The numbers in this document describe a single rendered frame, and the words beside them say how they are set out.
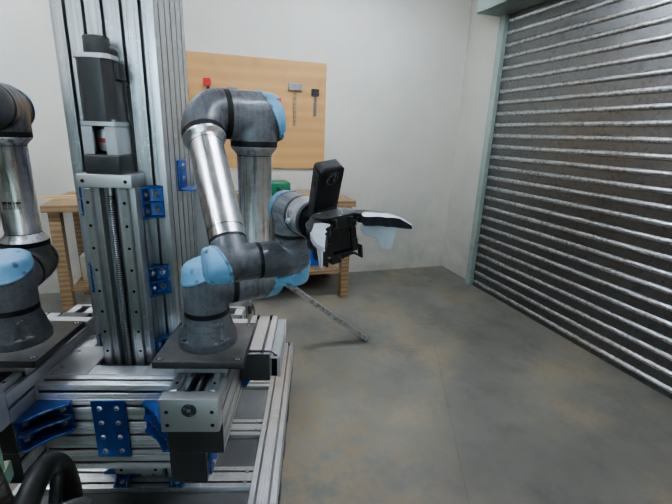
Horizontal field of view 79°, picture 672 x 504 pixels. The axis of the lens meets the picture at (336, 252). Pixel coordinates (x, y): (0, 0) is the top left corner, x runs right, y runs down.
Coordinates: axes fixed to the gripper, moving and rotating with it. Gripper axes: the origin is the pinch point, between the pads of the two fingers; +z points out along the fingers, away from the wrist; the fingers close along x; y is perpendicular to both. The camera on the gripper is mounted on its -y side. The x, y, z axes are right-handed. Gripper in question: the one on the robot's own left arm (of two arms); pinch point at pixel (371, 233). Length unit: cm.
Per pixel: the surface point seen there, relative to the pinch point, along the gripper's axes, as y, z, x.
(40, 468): 22, -7, 47
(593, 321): 133, -88, -225
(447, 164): 51, -275, -270
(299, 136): 8, -302, -121
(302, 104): -19, -302, -127
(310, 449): 127, -89, -17
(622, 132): 14, -98, -245
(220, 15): -90, -317, -70
